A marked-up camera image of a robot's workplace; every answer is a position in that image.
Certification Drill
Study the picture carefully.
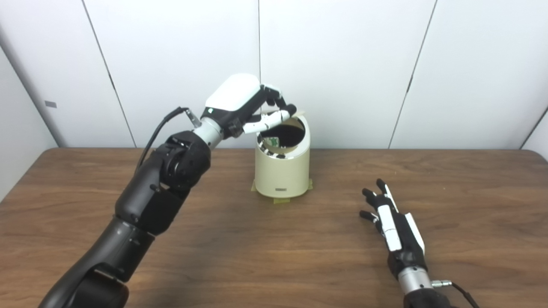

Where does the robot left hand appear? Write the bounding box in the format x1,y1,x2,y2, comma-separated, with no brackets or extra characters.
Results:
205,73,298,139

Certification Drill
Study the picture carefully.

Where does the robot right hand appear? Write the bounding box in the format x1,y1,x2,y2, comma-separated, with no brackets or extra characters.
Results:
360,178,426,281

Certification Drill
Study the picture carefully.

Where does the cream-colored round bin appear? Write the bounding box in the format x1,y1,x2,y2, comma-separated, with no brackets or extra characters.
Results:
254,112,310,198

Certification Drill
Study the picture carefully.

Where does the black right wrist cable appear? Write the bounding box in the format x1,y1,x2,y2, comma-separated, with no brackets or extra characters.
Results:
432,279,480,308

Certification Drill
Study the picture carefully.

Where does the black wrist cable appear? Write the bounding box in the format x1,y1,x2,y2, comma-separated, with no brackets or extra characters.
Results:
135,107,202,176
432,279,480,308

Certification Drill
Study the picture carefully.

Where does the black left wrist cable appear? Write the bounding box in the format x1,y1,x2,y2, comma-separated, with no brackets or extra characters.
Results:
135,107,202,176

